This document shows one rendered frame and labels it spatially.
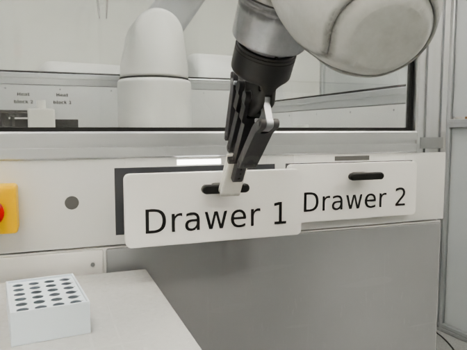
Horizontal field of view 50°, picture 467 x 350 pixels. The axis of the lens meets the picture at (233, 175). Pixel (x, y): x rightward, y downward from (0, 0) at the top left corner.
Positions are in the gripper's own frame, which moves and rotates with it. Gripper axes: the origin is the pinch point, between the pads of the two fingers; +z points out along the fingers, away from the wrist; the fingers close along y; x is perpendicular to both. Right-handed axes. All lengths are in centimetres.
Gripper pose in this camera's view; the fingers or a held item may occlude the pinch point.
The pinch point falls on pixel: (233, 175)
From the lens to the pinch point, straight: 71.4
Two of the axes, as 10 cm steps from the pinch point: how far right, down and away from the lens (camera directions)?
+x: -9.4, 0.3, -3.5
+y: -2.9, -6.4, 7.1
